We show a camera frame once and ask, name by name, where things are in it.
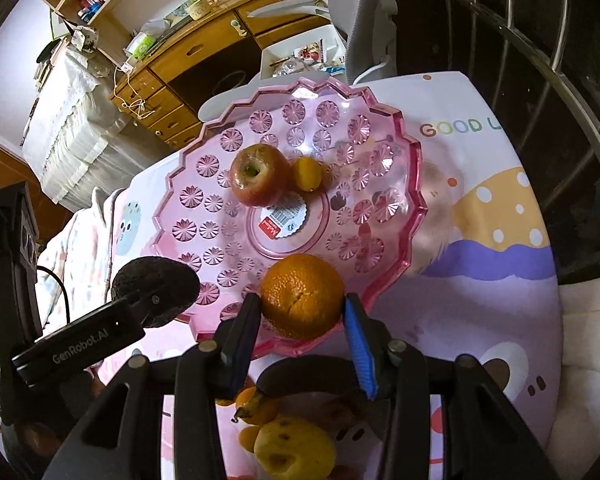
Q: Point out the white storage tray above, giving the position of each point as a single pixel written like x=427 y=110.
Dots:
x=285 y=52

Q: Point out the wooden desk with drawers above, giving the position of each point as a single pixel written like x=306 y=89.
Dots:
x=180 y=65

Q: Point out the patterned ceramic mug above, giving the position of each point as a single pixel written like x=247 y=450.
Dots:
x=200 y=8

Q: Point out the black hat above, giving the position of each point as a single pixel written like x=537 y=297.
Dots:
x=47 y=51

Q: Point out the metal window grille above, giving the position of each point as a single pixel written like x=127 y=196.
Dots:
x=530 y=35

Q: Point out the pastel floral blanket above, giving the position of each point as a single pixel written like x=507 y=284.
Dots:
x=80 y=240

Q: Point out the large orange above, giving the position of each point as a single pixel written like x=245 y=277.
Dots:
x=302 y=295

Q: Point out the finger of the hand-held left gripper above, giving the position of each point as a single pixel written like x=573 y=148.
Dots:
x=152 y=310

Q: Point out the pink plastic fruit bowl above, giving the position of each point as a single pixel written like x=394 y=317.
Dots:
x=205 y=200

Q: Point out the yellow pear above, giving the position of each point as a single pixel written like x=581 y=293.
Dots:
x=295 y=450

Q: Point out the cartoon printed tablecloth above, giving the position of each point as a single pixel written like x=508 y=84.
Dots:
x=480 y=310

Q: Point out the grey office chair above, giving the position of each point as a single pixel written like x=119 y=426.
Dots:
x=365 y=10

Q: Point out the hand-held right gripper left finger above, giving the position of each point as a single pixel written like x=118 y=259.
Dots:
x=242 y=340

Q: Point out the bed with white lace cover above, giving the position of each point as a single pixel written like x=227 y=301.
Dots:
x=80 y=125

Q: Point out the green tissue pack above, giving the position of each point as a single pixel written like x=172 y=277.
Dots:
x=142 y=45

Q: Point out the white power strip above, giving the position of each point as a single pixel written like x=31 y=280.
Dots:
x=125 y=66

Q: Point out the dark avocado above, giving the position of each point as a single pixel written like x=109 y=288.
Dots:
x=152 y=275

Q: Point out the red apple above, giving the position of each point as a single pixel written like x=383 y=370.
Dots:
x=260 y=175

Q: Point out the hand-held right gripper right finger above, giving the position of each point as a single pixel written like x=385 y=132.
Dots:
x=360 y=350

